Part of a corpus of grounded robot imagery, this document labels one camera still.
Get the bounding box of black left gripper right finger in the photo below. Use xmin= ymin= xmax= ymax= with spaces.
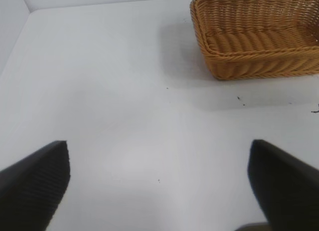
xmin=247 ymin=139 xmax=319 ymax=231

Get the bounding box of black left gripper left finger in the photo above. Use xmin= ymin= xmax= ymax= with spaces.
xmin=0 ymin=140 xmax=71 ymax=231

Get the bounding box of woven wicker basket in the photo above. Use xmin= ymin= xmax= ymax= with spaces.
xmin=189 ymin=0 xmax=319 ymax=81

